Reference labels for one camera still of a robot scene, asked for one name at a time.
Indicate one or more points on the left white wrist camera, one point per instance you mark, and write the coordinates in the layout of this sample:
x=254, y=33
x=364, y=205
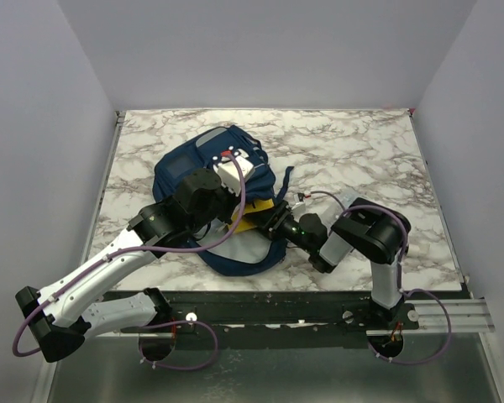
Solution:
x=234, y=169

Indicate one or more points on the yellow notebook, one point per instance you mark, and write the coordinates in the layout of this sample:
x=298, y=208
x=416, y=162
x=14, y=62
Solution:
x=253, y=209

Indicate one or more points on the clear plastic pencil case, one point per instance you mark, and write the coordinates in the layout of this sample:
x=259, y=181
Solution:
x=337, y=203

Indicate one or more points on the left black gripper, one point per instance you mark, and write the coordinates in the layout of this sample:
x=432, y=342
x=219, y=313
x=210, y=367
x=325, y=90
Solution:
x=234, y=200

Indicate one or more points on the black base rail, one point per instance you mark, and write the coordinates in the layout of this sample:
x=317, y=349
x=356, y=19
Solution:
x=203, y=335

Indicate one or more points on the navy blue student backpack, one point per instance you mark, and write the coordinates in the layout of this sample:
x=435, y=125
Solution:
x=246, y=252

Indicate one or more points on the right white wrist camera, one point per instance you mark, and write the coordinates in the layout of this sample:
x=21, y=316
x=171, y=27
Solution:
x=302, y=203

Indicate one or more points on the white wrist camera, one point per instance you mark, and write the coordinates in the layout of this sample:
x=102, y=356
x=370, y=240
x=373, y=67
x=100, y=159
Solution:
x=234, y=169
x=302, y=203

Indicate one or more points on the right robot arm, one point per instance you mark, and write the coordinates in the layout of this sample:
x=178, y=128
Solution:
x=378, y=233

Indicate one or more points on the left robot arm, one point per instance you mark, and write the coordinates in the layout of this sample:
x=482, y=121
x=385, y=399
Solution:
x=158, y=229

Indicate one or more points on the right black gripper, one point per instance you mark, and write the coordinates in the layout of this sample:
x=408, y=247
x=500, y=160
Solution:
x=282, y=211

